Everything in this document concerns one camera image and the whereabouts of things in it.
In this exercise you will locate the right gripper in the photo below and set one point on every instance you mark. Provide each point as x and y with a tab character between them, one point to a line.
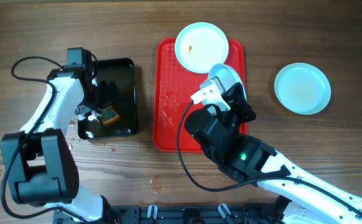
235	99

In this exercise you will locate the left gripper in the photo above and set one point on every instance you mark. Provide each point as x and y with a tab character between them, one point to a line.
107	99

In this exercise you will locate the green orange sponge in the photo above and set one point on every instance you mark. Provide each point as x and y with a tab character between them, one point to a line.
109	115

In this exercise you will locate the white plate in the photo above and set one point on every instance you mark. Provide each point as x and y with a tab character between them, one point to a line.
200	46
302	88
227	76

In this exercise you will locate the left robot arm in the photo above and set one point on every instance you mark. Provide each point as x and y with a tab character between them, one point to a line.
40	173

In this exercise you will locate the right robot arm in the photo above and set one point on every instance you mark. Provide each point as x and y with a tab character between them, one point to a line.
247	160

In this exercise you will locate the black water tray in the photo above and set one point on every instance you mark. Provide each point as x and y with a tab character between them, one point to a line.
121	71

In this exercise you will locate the red plastic tray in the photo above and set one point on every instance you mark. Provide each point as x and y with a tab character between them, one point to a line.
174	85

